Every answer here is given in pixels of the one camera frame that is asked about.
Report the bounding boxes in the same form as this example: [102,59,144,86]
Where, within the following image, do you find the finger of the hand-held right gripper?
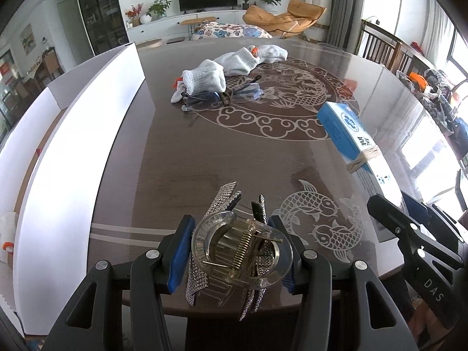
[367,195,465,322]
[400,190,468,250]

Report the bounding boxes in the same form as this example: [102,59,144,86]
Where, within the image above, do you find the pile of clutter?
[397,42,468,161]

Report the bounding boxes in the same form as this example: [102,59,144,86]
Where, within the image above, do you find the wooden slatted chair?
[356,18,432,77]

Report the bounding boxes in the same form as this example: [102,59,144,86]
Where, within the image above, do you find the dark glass display cabinet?
[74,0,129,55]

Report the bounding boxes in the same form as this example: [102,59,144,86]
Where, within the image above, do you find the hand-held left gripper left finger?
[42,215,196,351]

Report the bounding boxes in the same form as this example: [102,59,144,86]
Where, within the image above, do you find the grey curtain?
[325,0,366,54]

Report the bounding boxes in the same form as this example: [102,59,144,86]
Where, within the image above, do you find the orange lounge chair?
[243,0,327,39]

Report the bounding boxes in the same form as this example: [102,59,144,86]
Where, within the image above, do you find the person's right hand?
[409,294,456,351]

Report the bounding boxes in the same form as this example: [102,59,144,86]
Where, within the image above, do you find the framed wall painting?
[19,24,36,50]

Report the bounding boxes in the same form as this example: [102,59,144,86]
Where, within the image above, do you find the white knit work glove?
[249,44,288,63]
[0,211,18,264]
[171,59,227,104]
[214,47,261,77]

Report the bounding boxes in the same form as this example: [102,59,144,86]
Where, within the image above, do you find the rhinestone bow hair clip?
[186,181,295,322]

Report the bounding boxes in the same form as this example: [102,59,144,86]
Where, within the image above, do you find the white television cabinet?
[126,7,257,38]

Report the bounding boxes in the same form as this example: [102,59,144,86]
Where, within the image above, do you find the printed blanket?
[192,22,273,41]

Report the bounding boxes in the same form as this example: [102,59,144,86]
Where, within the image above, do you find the dining table with chairs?
[0,46,64,96]

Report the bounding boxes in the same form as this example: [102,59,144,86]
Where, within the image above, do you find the blue and white carton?
[316,101,405,244]

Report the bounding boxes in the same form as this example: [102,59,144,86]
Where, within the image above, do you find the white cardboard box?
[0,43,147,337]

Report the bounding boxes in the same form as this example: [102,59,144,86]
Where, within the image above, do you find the blue safety glasses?
[180,75,264,113]

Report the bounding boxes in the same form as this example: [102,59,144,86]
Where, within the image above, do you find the red flower arrangement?
[125,4,143,26]

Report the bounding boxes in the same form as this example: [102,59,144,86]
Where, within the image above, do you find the green potted plant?
[146,0,172,19]

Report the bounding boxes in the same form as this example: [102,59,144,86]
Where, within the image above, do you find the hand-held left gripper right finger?
[268,215,419,351]

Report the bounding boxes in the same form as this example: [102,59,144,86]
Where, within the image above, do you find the small wooden bench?
[180,16,216,39]

